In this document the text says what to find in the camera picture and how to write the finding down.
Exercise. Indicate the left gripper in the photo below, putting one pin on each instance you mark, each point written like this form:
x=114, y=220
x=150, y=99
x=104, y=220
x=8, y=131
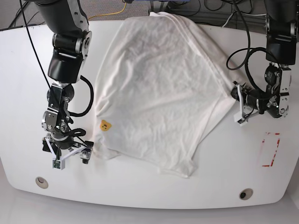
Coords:
x=248, y=98

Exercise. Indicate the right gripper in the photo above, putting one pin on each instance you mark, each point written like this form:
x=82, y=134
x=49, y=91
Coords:
x=67, y=147

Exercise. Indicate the white printed t-shirt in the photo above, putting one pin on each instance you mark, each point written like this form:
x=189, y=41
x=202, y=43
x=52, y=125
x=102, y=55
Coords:
x=162, y=88

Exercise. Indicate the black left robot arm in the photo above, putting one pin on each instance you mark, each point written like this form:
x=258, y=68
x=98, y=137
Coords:
x=282, y=24

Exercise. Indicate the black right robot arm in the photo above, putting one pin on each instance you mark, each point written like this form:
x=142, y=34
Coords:
x=71, y=42

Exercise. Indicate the red tape rectangle marking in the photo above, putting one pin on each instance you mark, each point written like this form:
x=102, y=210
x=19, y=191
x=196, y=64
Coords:
x=269, y=149

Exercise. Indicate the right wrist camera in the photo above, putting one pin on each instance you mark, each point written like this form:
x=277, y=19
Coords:
x=58, y=164

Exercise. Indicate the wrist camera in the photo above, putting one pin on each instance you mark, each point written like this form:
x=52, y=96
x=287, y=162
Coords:
x=238, y=118
x=58, y=164

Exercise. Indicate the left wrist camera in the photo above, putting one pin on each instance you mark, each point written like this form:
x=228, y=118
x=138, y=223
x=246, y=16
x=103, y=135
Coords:
x=238, y=118

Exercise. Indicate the left table cable grommet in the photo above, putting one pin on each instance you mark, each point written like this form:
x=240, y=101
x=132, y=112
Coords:
x=41, y=182

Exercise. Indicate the table cable grommet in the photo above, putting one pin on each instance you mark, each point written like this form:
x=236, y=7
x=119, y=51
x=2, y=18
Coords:
x=41, y=182
x=246, y=194

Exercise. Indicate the right table cable grommet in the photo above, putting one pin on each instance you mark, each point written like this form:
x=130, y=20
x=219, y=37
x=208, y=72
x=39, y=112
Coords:
x=246, y=194

